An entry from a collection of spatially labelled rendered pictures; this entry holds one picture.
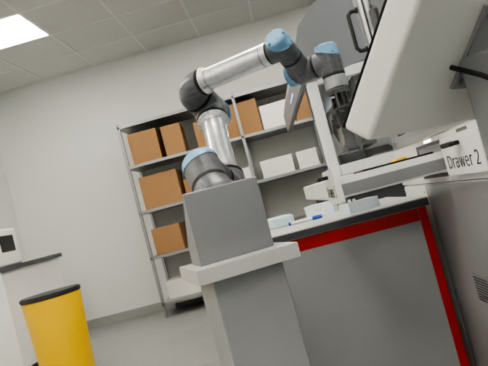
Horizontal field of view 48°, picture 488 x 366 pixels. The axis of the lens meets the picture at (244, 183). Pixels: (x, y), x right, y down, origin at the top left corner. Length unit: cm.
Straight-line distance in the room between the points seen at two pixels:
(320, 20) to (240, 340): 170
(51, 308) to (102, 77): 322
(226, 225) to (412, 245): 74
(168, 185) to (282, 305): 426
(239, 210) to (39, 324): 266
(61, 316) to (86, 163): 277
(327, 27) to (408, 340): 147
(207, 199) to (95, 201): 489
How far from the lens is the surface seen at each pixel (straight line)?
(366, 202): 207
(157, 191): 570
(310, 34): 272
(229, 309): 147
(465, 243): 182
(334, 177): 167
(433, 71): 86
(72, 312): 399
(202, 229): 149
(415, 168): 173
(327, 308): 196
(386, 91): 77
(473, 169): 153
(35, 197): 659
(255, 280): 148
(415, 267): 199
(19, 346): 474
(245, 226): 151
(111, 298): 639
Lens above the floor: 89
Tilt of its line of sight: 2 degrees up
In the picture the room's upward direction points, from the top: 15 degrees counter-clockwise
